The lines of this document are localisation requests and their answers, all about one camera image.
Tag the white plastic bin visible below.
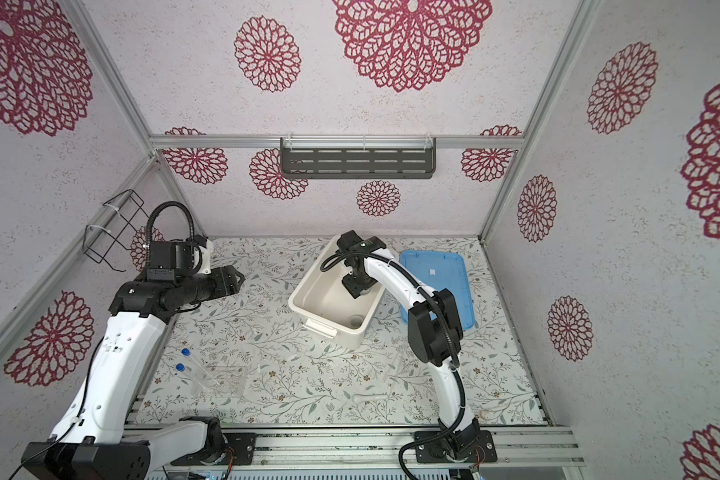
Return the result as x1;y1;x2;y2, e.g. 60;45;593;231
288;234;386;350

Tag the blue-capped test tube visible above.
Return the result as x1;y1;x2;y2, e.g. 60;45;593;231
175;363;207;397
181;348;217;387

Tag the blue plastic lid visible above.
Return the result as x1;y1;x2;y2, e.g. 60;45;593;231
400;250;476;330

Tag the clear test tube rack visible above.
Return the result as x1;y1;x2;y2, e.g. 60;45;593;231
193;363;248;398

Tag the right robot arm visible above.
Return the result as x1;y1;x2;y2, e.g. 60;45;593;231
320;230;498;479

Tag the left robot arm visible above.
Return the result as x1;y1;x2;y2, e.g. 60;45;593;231
20;266;245;479

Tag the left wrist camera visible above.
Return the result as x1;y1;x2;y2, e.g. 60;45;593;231
145;235;214;282

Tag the black wire wall rack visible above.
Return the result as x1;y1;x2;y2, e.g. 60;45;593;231
81;189;148;273

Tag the dark metal wall shelf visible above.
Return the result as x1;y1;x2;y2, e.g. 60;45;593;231
279;137;437;180

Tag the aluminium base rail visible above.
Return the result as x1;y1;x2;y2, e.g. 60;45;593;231
222;425;586;479

